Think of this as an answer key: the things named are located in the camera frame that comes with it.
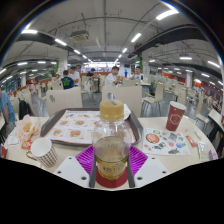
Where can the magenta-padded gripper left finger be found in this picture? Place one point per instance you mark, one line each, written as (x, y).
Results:
(69, 171)

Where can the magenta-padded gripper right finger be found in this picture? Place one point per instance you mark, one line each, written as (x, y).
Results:
(152, 170)

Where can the clear tea bottle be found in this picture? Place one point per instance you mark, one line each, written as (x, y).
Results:
(111, 133)

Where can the white sticker sheet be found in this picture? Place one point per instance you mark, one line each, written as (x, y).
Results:
(165, 141)

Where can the small red sauce packet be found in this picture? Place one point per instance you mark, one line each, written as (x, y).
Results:
(191, 141)

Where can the red paper fry sleeve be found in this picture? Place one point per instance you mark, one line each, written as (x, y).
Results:
(26, 144)

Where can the dark brown food tray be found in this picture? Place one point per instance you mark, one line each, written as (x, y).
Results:
(46, 125)

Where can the clear plastic wrapper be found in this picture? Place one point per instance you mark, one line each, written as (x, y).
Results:
(204, 150)

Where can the red paper cup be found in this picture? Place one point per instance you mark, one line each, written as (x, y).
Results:
(175, 117)

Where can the small white packet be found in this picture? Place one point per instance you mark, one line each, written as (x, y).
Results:
(197, 134)

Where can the white orange food wrapper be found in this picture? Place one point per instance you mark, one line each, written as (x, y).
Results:
(26, 126)

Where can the white paper napkin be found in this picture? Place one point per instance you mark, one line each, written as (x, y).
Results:
(127, 111)

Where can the white printed paper sheet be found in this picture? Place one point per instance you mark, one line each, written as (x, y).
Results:
(12, 140)

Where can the red flat pouch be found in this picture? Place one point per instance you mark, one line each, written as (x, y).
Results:
(3, 151)

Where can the beige chair with round hole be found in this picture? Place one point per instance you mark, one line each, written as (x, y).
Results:
(128, 95)
(66, 100)

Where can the black backpack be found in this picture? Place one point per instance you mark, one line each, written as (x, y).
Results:
(24, 108)

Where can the group of beige chairs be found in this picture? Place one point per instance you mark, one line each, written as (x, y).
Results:
(158, 91)

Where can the white square table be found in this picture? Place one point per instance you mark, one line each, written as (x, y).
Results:
(216, 116)

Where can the person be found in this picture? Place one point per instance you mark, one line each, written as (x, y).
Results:
(67, 81)
(6, 106)
(137, 75)
(75, 76)
(90, 73)
(110, 79)

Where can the ceiling air conditioner unit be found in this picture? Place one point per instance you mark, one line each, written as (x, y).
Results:
(80, 35)

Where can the group of ceiling lights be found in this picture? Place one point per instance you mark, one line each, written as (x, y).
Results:
(166, 14)

